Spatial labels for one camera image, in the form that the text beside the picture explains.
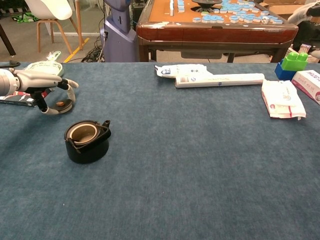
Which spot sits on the black lid with orange knob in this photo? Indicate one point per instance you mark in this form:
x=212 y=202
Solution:
x=64 y=107

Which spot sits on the person grey sleeved forearm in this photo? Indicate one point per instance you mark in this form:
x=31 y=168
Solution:
x=300 y=13

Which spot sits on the white face mahjong tile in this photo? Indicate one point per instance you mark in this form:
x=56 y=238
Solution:
x=265 y=20

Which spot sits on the cardboard box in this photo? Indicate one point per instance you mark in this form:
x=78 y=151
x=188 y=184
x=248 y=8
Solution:
x=282 y=8

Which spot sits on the white wet wipes pack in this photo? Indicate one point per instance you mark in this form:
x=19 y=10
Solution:
x=282 y=100

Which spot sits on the brown mahjong table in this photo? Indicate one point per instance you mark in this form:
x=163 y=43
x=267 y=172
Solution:
x=212 y=33

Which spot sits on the green toy brick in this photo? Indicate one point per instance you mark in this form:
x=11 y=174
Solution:
x=295 y=63

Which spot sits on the blue white mahjong tile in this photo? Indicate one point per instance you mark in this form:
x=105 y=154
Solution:
x=196 y=20

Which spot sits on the white chair with wooden legs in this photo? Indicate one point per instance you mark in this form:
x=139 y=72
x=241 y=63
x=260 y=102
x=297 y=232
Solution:
x=47 y=10

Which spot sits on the small black teapot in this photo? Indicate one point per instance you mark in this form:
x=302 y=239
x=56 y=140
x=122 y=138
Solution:
x=87 y=152

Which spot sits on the white plastic pouch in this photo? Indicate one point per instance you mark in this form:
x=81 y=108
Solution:
x=190 y=70

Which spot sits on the black bag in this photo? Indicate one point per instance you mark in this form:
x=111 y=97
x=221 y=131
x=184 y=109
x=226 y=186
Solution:
x=308 y=35

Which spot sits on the black table leg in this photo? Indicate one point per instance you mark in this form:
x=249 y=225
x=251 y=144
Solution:
x=8 y=45

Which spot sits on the blue table cloth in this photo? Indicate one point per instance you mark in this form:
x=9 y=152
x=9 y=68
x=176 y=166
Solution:
x=175 y=162

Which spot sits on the green bag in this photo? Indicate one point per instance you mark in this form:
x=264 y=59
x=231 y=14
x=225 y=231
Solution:
x=25 y=18

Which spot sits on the colourful small package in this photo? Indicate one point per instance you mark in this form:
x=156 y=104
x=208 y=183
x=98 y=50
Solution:
x=305 y=48

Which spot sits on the black and red flat box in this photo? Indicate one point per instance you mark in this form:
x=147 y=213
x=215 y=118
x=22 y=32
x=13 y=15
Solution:
x=17 y=100

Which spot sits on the black mahjong table centre disc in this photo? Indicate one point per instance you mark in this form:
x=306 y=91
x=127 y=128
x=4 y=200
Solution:
x=206 y=3

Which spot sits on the blue toy brick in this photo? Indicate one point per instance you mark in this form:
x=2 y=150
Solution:
x=282 y=73

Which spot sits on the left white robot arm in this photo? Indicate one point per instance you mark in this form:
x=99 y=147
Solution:
x=7 y=82

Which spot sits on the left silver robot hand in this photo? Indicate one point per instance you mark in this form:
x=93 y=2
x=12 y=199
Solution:
x=37 y=81

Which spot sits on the white long box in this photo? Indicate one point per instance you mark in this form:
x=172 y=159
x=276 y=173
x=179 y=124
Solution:
x=225 y=80

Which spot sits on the white pink toothpaste box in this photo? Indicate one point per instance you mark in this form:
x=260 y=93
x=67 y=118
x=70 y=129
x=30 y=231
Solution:
x=310 y=82

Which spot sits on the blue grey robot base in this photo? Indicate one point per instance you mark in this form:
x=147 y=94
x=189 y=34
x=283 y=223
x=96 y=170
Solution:
x=117 y=37

